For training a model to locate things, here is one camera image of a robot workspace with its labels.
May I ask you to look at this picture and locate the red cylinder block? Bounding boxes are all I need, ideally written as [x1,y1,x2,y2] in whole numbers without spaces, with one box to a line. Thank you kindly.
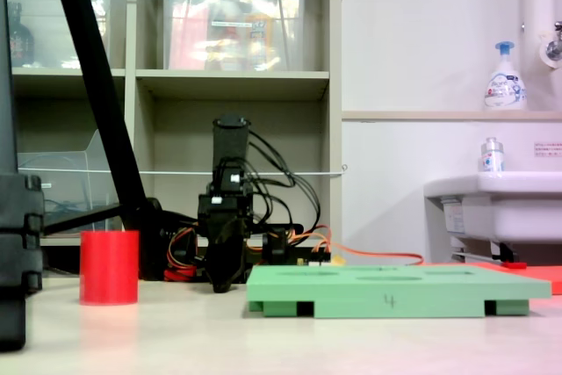
[79,229,141,306]

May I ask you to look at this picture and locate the beige shelf unit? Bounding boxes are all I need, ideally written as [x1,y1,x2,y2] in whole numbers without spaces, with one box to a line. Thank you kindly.
[0,0,343,248]

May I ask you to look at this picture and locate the green shape sorter board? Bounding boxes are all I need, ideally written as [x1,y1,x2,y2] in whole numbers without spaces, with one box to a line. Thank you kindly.
[245,263,552,320]

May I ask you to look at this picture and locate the clear slanted plastic bin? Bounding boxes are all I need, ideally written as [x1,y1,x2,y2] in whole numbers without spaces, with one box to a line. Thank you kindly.
[17,128,122,223]

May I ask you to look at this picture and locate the yellow bottle with pink cap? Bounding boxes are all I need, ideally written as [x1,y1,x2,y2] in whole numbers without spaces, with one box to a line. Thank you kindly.
[244,0,277,71]

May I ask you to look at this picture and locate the large clear plastic bin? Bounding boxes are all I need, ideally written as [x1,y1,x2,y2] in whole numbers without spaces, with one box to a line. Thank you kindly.
[161,0,308,72]

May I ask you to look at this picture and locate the notched black stack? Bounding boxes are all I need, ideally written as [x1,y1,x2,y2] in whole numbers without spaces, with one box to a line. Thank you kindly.
[0,0,46,353]

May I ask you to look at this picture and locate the dark glass bottle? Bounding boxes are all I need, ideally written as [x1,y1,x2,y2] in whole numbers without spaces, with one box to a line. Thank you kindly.
[6,1,36,68]

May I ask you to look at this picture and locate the clear small sanitizer bottle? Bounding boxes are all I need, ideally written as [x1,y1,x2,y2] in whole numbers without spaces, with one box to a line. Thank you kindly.
[479,136,507,173]

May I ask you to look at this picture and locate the white sink basin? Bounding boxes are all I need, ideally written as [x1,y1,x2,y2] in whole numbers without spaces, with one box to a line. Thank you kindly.
[423,171,562,245]

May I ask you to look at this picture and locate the white blue soap pump bottle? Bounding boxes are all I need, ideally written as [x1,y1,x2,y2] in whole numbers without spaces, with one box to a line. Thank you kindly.
[483,40,528,112]

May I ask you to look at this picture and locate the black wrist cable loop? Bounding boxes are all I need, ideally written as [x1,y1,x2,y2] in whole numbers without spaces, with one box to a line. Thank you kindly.
[244,128,322,238]

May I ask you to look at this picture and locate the orange twin wire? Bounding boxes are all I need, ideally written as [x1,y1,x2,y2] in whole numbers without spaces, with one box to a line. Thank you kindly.
[302,224,425,267]

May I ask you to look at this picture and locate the metal wall faucet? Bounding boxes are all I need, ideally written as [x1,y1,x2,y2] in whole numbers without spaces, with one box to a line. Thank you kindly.
[538,20,562,69]

